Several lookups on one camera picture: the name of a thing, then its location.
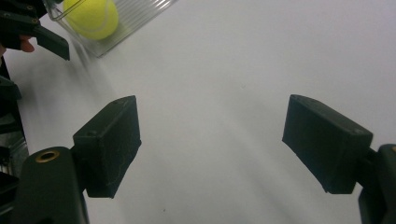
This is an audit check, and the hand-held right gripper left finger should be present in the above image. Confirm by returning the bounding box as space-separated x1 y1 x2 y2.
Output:
72 95 142 200

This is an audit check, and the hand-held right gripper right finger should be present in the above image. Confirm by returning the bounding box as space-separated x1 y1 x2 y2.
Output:
281 93 374 195

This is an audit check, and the yellow tennis ball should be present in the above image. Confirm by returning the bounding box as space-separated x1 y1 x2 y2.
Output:
63 0 120 41

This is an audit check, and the clear plastic ball container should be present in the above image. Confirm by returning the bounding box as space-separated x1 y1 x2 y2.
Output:
42 0 179 59

